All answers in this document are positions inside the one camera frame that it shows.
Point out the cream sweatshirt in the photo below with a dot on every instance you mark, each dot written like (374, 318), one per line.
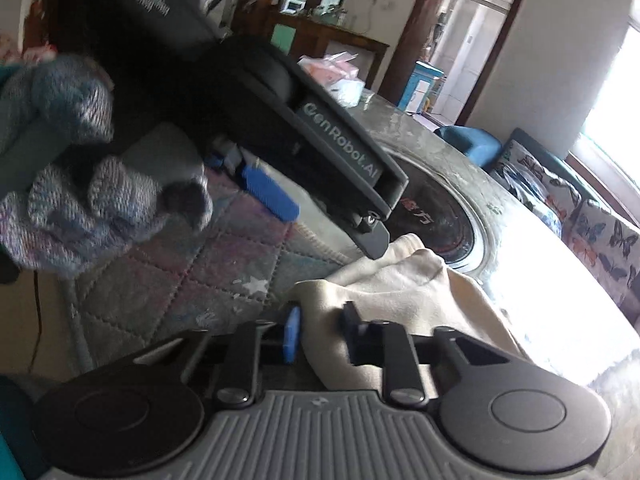
(400, 290)

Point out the dark wooden cabinet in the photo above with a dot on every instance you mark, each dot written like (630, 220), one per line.
(320, 35)

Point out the pink tissue pack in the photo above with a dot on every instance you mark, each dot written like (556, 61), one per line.
(335, 77)

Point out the person's left hand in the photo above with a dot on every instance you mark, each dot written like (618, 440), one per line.
(60, 215)

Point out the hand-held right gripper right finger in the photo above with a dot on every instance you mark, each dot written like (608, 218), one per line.
(352, 332)

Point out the teal jacket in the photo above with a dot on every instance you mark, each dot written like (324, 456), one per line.
(15, 425)

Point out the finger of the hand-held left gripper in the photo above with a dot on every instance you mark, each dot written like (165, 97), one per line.
(372, 237)
(270, 192)

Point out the black round induction hob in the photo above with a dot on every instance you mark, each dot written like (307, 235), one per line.
(440, 220)

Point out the butterfly print sofa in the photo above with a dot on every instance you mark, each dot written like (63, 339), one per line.
(585, 220)

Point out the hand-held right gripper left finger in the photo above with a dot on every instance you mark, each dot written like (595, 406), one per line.
(292, 332)

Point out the window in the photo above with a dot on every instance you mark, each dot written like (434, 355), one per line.
(612, 105)

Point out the blue stool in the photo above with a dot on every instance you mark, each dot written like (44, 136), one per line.
(472, 145)

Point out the blue printed box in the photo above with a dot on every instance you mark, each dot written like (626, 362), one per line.
(422, 87)

